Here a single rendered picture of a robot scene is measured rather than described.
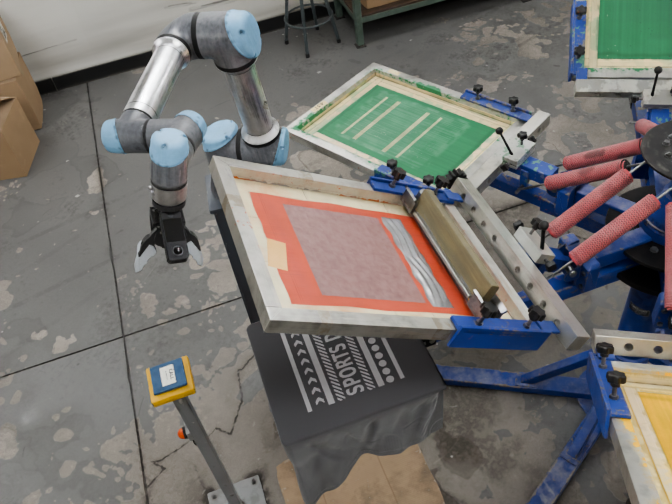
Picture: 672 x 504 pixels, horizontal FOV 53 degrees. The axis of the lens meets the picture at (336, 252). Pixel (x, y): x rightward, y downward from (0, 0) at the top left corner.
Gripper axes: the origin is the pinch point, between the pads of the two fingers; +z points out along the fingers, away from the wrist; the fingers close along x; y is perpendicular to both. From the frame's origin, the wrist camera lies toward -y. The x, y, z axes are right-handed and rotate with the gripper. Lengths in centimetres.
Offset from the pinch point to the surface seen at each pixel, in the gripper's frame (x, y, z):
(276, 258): -23.5, -5.7, -6.1
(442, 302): -65, -17, 5
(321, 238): -38.5, 4.2, -2.1
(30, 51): 40, 380, 132
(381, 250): -56, 2, 2
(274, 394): -29, -6, 48
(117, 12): -21, 380, 102
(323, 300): -31.2, -18.7, -4.0
